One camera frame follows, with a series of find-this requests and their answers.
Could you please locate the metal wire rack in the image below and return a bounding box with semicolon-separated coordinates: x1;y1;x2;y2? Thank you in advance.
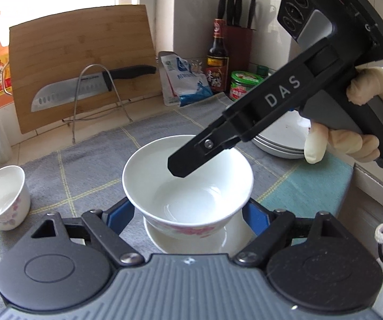
63;64;133;144

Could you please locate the white saucer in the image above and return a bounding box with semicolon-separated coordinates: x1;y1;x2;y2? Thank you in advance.
144;217;250;255

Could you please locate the black-handled kitchen knife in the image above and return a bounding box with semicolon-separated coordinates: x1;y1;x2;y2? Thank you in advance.
31;65;157;113

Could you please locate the tall pink-flower white bowl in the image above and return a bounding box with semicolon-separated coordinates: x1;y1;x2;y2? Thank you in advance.
0;165;32;231

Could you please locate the wide pink-flower white bowl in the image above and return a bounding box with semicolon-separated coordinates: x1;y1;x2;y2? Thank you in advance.
122;134;255;240

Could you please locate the deep white fruit-print plate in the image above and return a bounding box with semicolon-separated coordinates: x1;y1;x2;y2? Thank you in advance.
256;110;312;150

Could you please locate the person's right hand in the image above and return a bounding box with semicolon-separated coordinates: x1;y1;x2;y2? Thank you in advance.
304;67;383;165

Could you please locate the brown knife block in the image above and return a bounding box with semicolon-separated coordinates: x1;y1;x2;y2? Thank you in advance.
223;25;255;74

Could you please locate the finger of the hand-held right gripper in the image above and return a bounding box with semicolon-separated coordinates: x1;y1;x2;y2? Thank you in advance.
167;120;245;179

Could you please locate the bamboo cutting board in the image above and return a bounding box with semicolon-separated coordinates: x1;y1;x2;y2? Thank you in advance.
9;4;157;135

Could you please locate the green-lidded sauce jar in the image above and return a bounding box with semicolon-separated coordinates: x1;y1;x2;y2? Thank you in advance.
230;71;264;102

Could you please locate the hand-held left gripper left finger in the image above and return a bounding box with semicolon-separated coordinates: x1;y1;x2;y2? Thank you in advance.
31;197;145;269

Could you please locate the grey checked cloth mat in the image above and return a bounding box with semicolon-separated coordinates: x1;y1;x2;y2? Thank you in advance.
0;91;354;307

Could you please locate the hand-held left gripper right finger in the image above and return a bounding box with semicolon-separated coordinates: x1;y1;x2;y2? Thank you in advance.
234;198;345;269

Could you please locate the white and blue salt bag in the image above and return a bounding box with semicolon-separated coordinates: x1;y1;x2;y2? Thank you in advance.
158;51;214;107

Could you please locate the dark vinegar bottle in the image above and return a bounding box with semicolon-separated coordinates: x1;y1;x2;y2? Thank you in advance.
206;19;229;94

